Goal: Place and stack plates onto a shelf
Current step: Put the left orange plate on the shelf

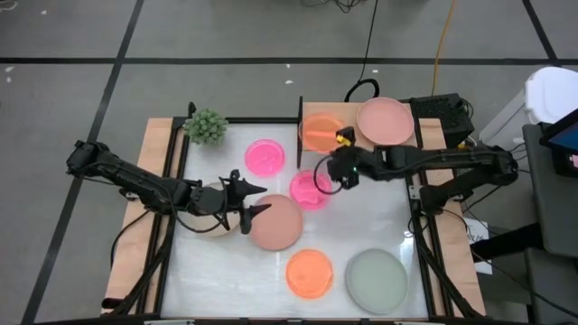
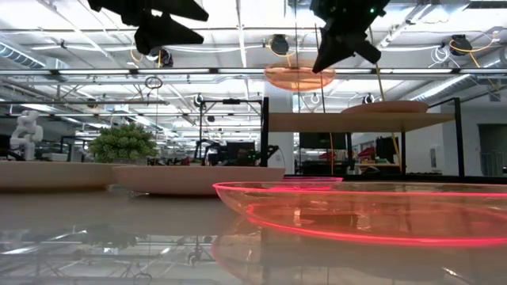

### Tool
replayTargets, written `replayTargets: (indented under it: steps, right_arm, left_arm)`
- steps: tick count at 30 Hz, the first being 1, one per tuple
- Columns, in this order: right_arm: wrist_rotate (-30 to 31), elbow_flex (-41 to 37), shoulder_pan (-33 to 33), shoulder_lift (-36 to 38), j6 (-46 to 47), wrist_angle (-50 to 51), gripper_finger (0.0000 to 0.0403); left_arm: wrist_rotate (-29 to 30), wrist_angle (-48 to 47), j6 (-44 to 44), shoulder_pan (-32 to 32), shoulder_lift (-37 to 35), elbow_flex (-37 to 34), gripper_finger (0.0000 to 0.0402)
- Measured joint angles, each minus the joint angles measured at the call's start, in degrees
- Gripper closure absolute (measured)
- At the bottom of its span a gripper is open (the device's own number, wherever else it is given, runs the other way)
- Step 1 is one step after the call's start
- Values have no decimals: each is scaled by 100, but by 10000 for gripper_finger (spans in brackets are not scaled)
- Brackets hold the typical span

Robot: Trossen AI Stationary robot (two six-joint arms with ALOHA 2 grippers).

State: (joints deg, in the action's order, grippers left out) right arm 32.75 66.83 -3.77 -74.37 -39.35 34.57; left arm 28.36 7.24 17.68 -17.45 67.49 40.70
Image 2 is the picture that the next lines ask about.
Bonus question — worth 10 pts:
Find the small green artificial plant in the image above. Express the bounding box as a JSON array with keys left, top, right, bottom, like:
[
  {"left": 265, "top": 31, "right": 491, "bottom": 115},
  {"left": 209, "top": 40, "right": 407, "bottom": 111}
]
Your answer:
[{"left": 87, "top": 123, "right": 158, "bottom": 166}]

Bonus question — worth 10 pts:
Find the yellow hanging cable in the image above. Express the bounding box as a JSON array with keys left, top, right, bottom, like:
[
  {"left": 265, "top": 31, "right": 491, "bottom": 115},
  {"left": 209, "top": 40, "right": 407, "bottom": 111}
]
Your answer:
[{"left": 368, "top": 27, "right": 403, "bottom": 173}]

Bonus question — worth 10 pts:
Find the white robot figure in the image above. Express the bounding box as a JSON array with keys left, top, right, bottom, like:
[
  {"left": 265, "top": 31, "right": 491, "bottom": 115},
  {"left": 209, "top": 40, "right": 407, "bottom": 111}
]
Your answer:
[{"left": 8, "top": 109, "right": 44, "bottom": 162}]

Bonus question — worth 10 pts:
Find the orange transparent plate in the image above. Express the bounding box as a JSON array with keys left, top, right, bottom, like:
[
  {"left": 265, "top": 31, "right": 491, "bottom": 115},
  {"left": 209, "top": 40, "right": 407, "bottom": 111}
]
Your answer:
[{"left": 212, "top": 180, "right": 507, "bottom": 249}]

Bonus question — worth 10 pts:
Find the salmon pink opaque plate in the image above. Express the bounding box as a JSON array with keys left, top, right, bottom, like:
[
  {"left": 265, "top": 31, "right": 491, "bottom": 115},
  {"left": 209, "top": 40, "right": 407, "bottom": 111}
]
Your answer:
[
  {"left": 341, "top": 100, "right": 430, "bottom": 115},
  {"left": 0, "top": 161, "right": 120, "bottom": 191},
  {"left": 112, "top": 165, "right": 287, "bottom": 197}
]

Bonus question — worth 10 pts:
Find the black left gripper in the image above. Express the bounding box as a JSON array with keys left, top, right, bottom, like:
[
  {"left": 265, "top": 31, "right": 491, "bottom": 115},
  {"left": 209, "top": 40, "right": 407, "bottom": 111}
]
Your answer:
[{"left": 86, "top": 0, "right": 210, "bottom": 56}]

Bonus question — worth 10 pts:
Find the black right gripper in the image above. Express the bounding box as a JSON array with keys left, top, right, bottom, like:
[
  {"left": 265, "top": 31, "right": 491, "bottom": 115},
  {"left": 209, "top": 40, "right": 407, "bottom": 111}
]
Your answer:
[{"left": 310, "top": 0, "right": 391, "bottom": 75}]

